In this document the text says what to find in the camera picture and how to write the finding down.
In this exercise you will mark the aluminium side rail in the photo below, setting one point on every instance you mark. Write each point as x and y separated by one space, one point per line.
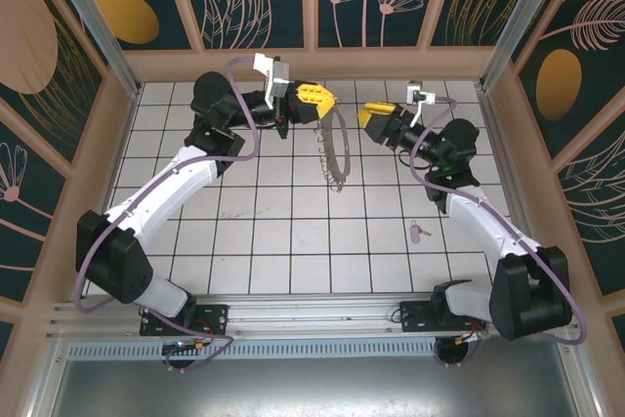
489 114

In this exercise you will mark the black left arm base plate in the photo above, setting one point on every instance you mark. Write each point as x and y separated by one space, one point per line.
215 314

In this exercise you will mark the aluminium mounting rail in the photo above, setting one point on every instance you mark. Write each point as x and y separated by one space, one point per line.
312 312

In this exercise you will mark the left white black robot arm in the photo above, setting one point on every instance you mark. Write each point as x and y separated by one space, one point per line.
166 187

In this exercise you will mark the aluminium corner post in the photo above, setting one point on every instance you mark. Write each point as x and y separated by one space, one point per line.
95 21
520 21

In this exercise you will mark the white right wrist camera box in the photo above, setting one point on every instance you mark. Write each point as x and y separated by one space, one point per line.
422 95

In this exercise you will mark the grey metal sheet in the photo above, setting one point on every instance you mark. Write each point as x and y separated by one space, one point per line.
312 387

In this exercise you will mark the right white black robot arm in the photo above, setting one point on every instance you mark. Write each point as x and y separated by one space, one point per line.
483 226

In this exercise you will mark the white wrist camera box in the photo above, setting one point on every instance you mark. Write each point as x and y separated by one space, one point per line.
422 95
273 75

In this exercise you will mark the metal band with key rings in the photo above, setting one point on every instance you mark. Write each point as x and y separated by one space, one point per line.
345 153

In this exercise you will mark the key with purple tag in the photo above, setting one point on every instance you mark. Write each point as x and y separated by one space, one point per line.
416 234

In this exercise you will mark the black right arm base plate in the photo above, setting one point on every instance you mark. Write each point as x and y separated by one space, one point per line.
415 319

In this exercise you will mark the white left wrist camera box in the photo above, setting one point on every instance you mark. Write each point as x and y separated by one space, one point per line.
273 75

